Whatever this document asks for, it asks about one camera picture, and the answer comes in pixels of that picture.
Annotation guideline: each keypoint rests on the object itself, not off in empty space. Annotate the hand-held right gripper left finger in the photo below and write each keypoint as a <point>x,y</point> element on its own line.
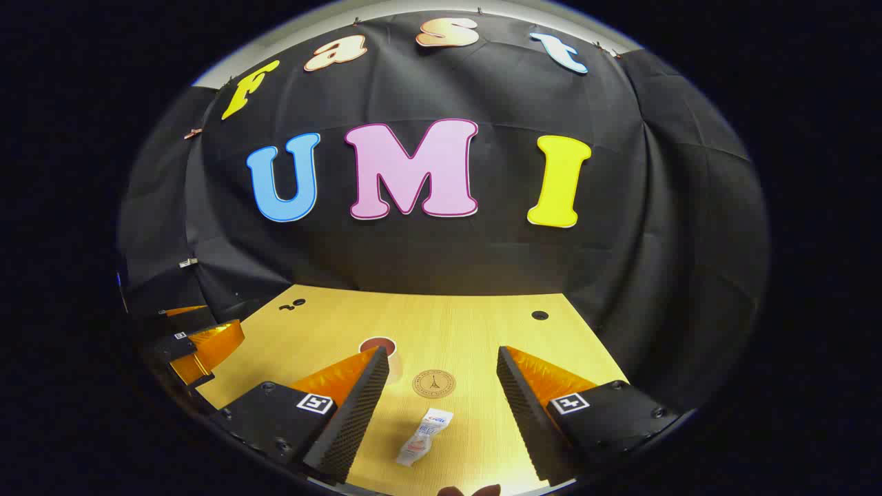
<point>358,427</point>

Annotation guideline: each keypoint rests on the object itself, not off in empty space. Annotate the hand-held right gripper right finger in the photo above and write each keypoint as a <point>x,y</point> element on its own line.
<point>527,420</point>

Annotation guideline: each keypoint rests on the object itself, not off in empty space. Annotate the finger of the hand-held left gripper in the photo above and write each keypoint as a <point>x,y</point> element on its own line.
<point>207,348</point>
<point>180,318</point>

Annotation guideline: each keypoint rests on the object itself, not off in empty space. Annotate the white toothpaste tube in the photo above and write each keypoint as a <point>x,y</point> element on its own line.
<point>422,441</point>

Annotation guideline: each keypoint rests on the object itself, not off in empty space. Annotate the round cork coaster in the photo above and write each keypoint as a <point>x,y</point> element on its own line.
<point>434,384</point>

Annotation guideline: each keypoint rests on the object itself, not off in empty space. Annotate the beige cup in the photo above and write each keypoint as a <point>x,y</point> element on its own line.
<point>382,343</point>

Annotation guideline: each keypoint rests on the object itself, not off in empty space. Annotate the wooden desktop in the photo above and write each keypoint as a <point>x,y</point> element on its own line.
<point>448,331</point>

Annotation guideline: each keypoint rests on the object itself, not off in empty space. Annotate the black backdrop cloth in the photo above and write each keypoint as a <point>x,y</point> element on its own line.
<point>482,262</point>

